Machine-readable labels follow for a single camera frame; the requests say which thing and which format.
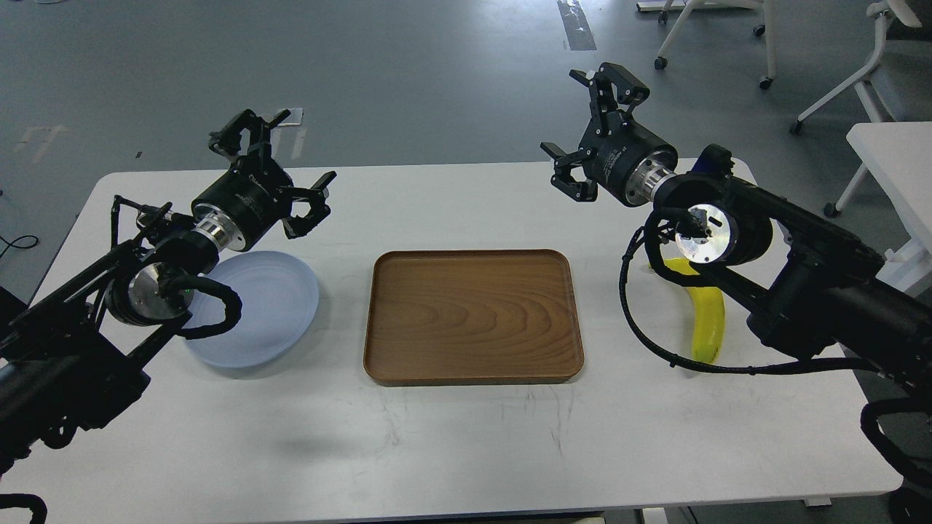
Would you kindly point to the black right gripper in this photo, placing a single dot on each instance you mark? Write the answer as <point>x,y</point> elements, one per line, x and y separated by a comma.
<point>623,157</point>

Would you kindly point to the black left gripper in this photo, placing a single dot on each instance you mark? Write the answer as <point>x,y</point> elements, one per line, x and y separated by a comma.
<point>243,197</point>

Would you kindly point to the light blue plate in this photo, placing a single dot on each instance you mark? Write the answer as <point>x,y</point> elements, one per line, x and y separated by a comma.
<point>279,295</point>

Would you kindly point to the yellow banana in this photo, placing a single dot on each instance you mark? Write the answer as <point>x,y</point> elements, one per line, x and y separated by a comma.
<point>701,338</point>

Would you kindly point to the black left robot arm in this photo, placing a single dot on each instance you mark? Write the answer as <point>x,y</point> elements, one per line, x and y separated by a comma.
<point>75,360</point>

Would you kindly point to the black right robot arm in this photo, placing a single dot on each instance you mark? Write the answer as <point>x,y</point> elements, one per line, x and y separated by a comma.
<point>811,289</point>

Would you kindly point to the grey floor tape strip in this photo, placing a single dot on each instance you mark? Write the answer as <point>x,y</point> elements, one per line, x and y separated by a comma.
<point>579,35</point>

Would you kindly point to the white chair base with wheels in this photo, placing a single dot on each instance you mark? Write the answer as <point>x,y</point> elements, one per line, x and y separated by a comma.
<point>691,31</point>

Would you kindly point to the brown wooden tray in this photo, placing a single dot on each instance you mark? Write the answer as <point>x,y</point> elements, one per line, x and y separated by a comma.
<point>472,317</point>

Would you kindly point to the white side table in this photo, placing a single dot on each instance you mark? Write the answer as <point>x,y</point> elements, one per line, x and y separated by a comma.
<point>898,156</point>

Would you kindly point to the white office chair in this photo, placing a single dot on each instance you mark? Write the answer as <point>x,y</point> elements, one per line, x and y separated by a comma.
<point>894,83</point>

